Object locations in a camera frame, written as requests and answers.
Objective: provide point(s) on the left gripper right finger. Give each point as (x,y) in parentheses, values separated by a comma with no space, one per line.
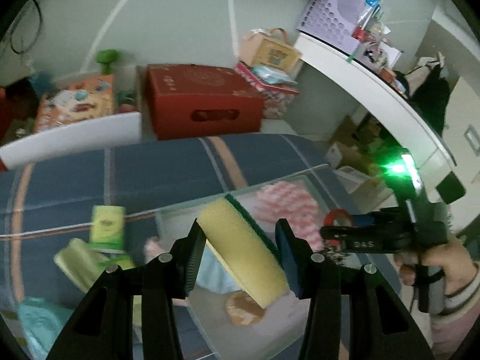
(379,324)

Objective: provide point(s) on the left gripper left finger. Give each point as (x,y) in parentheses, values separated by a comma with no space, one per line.
(101,327)

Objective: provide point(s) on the yellow green sponge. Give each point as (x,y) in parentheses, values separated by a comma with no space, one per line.
(244,250)

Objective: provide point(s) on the pink white chevron cloth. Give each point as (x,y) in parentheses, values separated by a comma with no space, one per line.
(293,202)

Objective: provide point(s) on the person's right hand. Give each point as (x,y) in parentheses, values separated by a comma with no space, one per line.
(453,258)

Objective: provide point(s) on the green tissue pack near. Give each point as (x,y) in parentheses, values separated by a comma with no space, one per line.
(122,260)

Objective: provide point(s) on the green tissue pack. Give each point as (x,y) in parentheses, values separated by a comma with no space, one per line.
(107,230)
(122,260)

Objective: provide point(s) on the light green cloth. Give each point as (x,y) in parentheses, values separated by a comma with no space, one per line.
(81,264)

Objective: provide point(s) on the white desk shelf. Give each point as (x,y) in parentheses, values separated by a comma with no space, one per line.
(430,153)

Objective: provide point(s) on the green tissue pack far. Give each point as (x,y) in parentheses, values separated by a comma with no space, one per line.
(107,230)

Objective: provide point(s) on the white tray with green rim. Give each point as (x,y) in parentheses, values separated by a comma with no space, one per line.
(234,326)

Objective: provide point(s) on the blue plaid bedsheet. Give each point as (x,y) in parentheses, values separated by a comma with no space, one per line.
(44,205)

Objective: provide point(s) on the white foam board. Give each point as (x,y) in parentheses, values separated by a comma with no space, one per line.
(93,134)

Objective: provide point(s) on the red white patterned basket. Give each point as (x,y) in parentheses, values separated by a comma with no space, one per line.
(276,98)

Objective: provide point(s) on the orange illustrated box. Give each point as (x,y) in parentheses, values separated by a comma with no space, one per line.
(79,101)

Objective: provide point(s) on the red cardboard box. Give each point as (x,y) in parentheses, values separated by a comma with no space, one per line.
(187,100)

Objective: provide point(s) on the beige gift bag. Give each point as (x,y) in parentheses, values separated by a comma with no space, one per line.
(269,48)

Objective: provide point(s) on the green dumbbell toy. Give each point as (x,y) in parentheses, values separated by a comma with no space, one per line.
(105,58)

